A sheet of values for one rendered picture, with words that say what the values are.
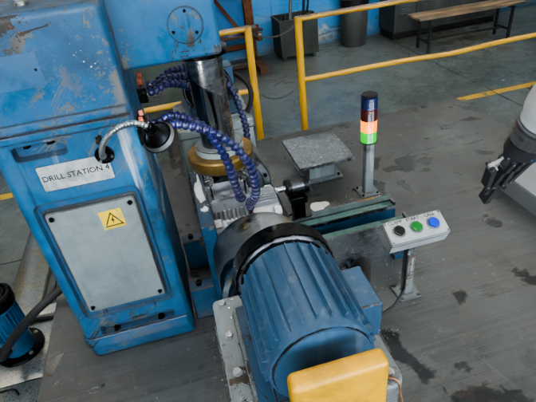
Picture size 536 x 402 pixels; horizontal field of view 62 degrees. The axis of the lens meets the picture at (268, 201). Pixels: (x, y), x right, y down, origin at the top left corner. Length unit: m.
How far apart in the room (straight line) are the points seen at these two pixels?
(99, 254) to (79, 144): 0.29
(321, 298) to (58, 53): 0.66
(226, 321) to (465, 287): 0.83
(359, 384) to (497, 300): 0.93
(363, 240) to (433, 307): 0.29
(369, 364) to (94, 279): 0.81
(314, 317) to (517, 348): 0.83
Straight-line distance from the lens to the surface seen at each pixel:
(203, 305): 1.39
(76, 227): 1.14
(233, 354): 0.86
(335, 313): 0.65
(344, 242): 1.45
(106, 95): 0.99
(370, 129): 1.70
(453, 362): 1.32
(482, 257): 1.62
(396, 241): 1.23
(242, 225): 1.14
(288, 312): 0.66
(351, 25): 6.44
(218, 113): 1.16
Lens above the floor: 1.84
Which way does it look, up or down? 34 degrees down
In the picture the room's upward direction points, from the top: 7 degrees counter-clockwise
